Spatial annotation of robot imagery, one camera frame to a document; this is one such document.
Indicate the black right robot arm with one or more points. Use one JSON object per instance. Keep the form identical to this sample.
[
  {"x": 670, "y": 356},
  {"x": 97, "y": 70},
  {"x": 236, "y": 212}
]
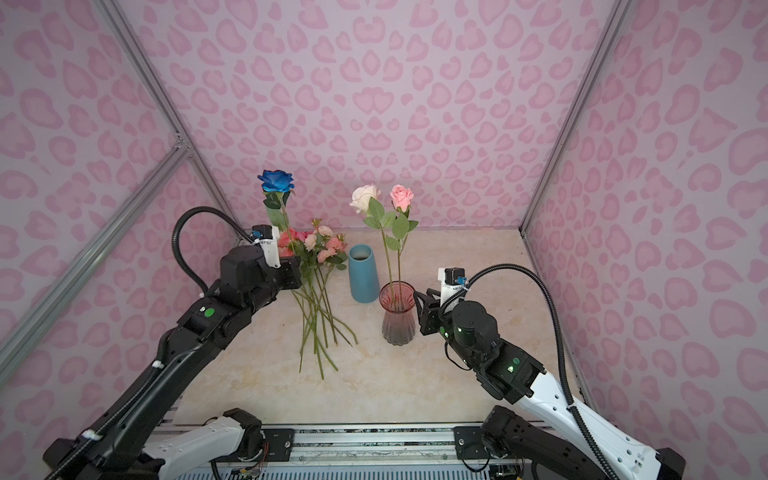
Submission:
[{"x": 538, "y": 423}]

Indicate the diagonal aluminium frame bar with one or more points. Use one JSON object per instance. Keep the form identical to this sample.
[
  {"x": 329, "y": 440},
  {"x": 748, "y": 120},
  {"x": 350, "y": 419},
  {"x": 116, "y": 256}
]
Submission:
[{"x": 39, "y": 319}]

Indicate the pink glass vase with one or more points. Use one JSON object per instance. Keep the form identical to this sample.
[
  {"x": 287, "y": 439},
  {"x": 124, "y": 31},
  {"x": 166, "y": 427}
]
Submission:
[{"x": 399, "y": 324}]

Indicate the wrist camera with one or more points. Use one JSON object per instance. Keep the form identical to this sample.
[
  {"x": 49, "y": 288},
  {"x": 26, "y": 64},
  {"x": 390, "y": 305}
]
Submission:
[
  {"x": 452, "y": 281},
  {"x": 266, "y": 237}
]

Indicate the blue rose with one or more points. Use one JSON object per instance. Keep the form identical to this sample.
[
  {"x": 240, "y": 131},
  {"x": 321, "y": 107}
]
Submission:
[{"x": 277, "y": 187}]

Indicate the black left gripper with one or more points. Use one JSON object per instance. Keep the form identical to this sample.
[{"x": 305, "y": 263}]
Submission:
[{"x": 290, "y": 266}]

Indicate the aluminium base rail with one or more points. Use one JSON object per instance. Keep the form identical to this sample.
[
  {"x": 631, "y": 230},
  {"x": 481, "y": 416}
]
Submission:
[{"x": 326, "y": 452}]

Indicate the left corner aluminium post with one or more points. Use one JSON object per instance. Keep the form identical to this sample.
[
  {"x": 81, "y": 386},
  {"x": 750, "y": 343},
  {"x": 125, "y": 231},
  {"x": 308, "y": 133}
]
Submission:
[{"x": 126, "y": 36}]

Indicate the teal ceramic vase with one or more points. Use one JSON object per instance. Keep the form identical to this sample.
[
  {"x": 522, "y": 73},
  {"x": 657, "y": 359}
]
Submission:
[{"x": 363, "y": 275}]

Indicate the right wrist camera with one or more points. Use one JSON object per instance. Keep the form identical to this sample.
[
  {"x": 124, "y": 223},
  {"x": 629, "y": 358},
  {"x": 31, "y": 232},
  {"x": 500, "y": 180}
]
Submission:
[{"x": 452, "y": 281}]

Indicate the pink cream spray roses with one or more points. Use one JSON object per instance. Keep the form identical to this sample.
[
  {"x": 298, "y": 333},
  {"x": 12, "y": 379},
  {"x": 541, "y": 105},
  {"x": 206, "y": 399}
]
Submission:
[{"x": 324, "y": 252}]

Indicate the corner aluminium post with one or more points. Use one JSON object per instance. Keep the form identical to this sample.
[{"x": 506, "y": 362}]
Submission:
[
  {"x": 620, "y": 15},
  {"x": 126, "y": 36}
]

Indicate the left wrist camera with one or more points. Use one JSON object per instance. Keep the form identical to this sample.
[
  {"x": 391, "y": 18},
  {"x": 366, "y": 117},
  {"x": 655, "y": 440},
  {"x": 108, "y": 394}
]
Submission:
[{"x": 266, "y": 237}]

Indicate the right corner aluminium post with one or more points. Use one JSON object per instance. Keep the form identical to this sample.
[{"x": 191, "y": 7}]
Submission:
[{"x": 620, "y": 15}]

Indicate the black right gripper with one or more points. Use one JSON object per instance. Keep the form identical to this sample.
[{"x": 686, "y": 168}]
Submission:
[{"x": 431, "y": 313}]

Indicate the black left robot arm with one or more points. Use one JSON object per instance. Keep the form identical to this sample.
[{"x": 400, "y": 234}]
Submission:
[{"x": 114, "y": 445}]

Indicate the cream white rose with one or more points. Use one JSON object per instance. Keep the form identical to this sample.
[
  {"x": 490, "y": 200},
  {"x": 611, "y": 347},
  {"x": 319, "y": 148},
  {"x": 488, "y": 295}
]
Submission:
[{"x": 366, "y": 201}]

